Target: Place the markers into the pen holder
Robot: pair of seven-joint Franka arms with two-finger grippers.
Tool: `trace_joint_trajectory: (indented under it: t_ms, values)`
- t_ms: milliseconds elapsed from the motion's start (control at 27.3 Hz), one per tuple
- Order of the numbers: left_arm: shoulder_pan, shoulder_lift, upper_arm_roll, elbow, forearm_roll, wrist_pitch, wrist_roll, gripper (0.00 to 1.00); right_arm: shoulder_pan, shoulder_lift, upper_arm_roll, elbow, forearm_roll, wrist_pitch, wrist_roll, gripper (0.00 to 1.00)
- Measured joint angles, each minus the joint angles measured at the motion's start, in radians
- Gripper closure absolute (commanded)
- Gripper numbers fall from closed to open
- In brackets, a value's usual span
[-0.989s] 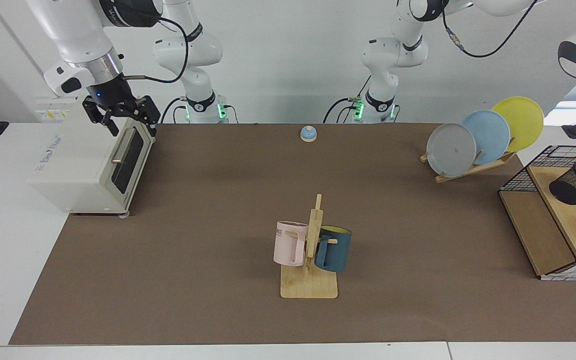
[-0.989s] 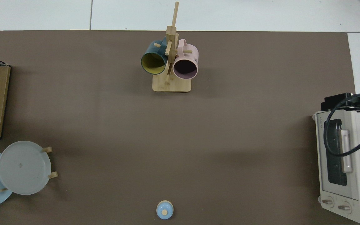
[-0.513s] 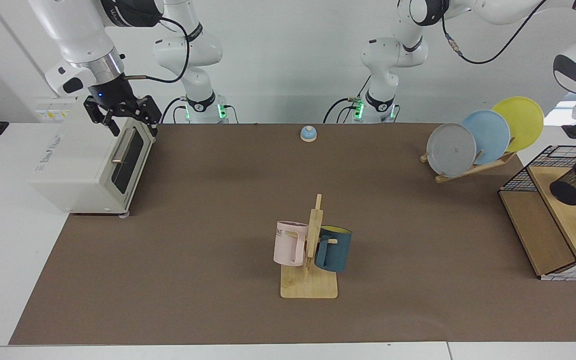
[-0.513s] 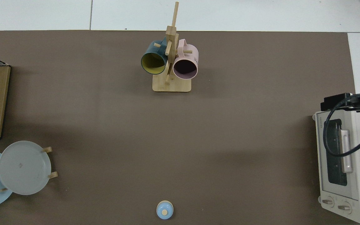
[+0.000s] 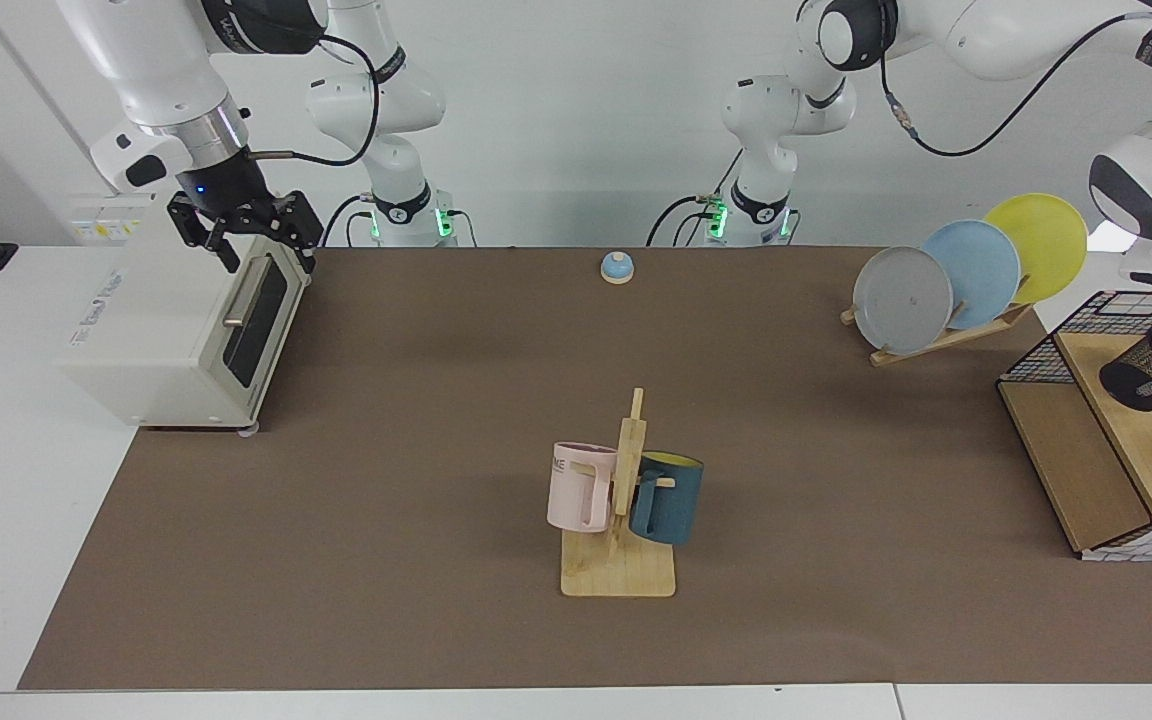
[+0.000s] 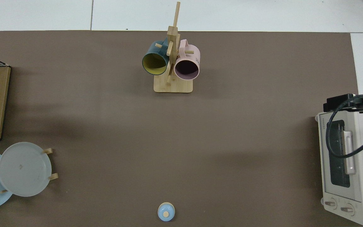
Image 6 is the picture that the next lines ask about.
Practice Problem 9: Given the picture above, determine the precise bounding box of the dark teal cup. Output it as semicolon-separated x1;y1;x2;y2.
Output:
142;38;171;75

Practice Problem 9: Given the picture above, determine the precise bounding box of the small blue round thing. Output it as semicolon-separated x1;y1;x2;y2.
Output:
158;202;176;222

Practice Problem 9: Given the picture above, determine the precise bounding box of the brown table cloth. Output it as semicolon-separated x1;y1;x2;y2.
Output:
0;31;360;227

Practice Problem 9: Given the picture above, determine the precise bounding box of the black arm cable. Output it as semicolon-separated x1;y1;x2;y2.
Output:
326;95;363;158

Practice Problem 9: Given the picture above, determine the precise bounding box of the wooden cup stand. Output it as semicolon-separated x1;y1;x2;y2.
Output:
153;2;194;93

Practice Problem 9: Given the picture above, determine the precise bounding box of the grey plate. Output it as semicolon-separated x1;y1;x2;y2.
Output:
0;142;52;197

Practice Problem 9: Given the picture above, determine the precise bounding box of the pink cup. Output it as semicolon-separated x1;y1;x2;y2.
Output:
174;39;200;80

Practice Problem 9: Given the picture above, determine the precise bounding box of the wooden plate rack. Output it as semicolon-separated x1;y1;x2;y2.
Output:
0;148;59;193

